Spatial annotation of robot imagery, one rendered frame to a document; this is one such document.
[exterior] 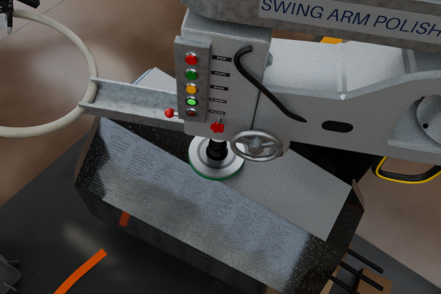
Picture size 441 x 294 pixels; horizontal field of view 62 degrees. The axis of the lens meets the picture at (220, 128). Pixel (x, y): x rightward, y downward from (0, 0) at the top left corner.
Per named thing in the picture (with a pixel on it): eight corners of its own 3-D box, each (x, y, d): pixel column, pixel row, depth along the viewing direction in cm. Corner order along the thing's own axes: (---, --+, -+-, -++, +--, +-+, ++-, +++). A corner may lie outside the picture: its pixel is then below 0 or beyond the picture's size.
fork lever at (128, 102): (289, 113, 130) (293, 104, 126) (287, 160, 119) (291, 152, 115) (97, 78, 131) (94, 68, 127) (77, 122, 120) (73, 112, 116)
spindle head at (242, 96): (300, 104, 127) (343, -9, 90) (297, 159, 115) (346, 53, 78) (197, 88, 129) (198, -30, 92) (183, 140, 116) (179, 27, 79)
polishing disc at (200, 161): (180, 139, 143) (180, 138, 142) (231, 123, 149) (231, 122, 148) (201, 186, 132) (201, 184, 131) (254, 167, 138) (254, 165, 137)
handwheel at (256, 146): (279, 140, 115) (289, 111, 103) (277, 168, 109) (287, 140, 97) (231, 132, 115) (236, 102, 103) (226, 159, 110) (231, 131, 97)
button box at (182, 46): (207, 115, 105) (211, 39, 82) (205, 123, 104) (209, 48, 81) (180, 111, 106) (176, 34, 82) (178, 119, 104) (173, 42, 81)
